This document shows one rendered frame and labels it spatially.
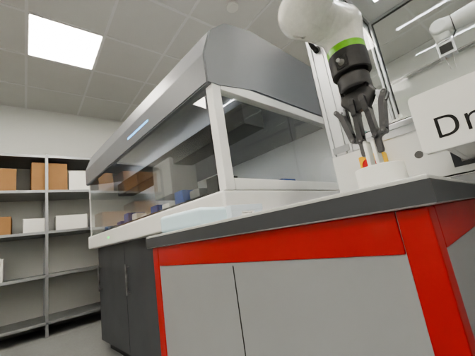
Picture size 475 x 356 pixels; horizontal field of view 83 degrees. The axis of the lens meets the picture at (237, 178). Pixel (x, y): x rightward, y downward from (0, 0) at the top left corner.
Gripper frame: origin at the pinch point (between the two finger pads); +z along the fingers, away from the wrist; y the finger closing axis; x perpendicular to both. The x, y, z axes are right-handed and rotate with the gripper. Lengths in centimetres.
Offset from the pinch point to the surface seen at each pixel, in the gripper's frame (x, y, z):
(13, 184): -54, -354, -79
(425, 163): 25.2, 4.0, 1.7
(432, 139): -8.3, 12.9, 2.3
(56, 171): -14, -349, -94
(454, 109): -8.2, 16.9, -1.6
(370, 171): -23.7, 7.2, 7.2
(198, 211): -31.3, -27.5, 6.9
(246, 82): 23, -55, -57
